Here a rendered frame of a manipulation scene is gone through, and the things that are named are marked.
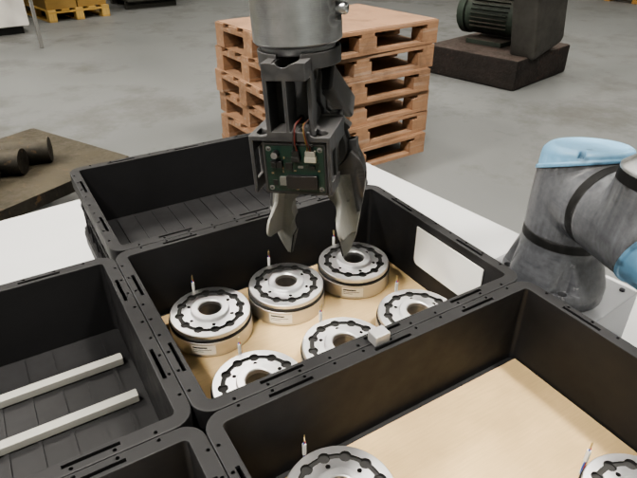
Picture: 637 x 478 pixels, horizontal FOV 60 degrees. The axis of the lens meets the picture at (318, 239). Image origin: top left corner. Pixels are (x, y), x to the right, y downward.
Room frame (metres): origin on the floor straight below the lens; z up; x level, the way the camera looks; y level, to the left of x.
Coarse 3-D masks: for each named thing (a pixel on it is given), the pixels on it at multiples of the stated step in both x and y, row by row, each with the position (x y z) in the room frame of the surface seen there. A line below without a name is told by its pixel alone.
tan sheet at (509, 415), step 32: (480, 384) 0.46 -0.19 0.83; (512, 384) 0.46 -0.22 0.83; (544, 384) 0.46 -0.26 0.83; (416, 416) 0.41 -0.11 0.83; (448, 416) 0.41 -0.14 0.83; (480, 416) 0.41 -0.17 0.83; (512, 416) 0.41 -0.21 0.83; (544, 416) 0.41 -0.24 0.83; (576, 416) 0.41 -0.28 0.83; (384, 448) 0.37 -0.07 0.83; (416, 448) 0.37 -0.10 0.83; (448, 448) 0.37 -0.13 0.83; (480, 448) 0.37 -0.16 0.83; (512, 448) 0.37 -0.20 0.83; (544, 448) 0.37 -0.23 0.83; (576, 448) 0.37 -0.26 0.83; (608, 448) 0.37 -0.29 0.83
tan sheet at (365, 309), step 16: (400, 272) 0.68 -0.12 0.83; (400, 288) 0.64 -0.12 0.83; (416, 288) 0.64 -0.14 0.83; (336, 304) 0.60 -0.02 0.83; (352, 304) 0.60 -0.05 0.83; (368, 304) 0.60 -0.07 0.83; (256, 320) 0.57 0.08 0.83; (368, 320) 0.57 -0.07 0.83; (256, 336) 0.54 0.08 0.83; (272, 336) 0.54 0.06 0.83; (288, 336) 0.54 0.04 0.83; (288, 352) 0.51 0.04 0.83; (192, 368) 0.48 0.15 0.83; (208, 368) 0.48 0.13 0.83; (208, 384) 0.46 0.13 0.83
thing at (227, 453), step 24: (504, 288) 0.50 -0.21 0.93; (528, 288) 0.50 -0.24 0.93; (456, 312) 0.46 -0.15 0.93; (576, 312) 0.46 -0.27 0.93; (408, 336) 0.43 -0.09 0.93; (600, 336) 0.43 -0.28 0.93; (336, 360) 0.39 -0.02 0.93; (360, 360) 0.39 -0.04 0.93; (288, 384) 0.36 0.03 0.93; (312, 384) 0.36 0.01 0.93; (240, 408) 0.33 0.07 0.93; (264, 408) 0.34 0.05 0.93; (216, 432) 0.31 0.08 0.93
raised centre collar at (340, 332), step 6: (336, 330) 0.51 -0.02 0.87; (342, 330) 0.51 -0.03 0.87; (348, 330) 0.51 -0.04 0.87; (354, 330) 0.51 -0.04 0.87; (330, 336) 0.50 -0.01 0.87; (336, 336) 0.50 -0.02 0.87; (342, 336) 0.50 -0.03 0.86; (348, 336) 0.50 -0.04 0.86; (354, 336) 0.50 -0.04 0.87; (360, 336) 0.50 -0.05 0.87; (324, 342) 0.49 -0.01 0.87; (330, 342) 0.48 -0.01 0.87; (330, 348) 0.47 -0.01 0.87
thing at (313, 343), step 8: (328, 320) 0.53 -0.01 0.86; (336, 320) 0.53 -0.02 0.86; (344, 320) 0.53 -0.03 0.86; (352, 320) 0.53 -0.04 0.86; (360, 320) 0.53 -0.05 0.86; (312, 328) 0.52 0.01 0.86; (320, 328) 0.52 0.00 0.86; (328, 328) 0.52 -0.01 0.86; (336, 328) 0.52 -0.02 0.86; (352, 328) 0.52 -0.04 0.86; (360, 328) 0.52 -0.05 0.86; (368, 328) 0.52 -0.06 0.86; (304, 336) 0.50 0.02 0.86; (312, 336) 0.50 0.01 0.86; (320, 336) 0.50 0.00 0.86; (304, 344) 0.49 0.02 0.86; (312, 344) 0.49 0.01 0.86; (320, 344) 0.49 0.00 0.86; (304, 352) 0.47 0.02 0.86; (312, 352) 0.48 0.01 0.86; (320, 352) 0.47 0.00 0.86
